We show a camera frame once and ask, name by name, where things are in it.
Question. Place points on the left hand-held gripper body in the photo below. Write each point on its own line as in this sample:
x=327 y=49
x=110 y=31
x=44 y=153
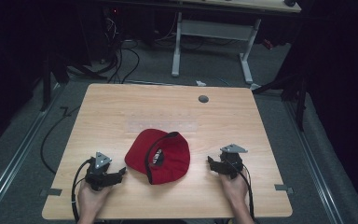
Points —
x=99 y=174

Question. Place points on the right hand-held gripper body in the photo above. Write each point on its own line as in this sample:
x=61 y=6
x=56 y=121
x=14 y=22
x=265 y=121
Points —
x=230 y=165

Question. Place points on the red baseball cap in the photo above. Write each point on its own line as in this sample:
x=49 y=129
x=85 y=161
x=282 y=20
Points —
x=158 y=157

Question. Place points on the person's right hand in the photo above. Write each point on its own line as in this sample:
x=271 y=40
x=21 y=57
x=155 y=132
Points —
x=234 y=188

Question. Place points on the person's left hand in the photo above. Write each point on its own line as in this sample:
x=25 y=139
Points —
x=90 y=199

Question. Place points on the grey tape strip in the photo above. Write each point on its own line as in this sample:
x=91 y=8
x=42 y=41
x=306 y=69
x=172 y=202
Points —
x=51 y=192
x=283 y=188

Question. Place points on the black metal stand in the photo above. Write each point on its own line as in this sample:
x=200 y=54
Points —
x=48 y=81
x=292 y=93

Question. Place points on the metal floor rail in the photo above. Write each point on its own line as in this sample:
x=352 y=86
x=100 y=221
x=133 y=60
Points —
x=313 y=161
x=12 y=161

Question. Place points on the white metal desk frame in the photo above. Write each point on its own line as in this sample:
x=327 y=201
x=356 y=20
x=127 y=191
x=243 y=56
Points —
x=213 y=40

